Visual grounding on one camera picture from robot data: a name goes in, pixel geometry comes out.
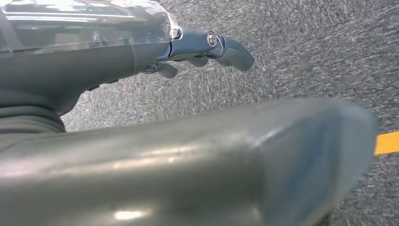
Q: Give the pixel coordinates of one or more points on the yellow floor tape square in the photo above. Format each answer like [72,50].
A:
[388,143]

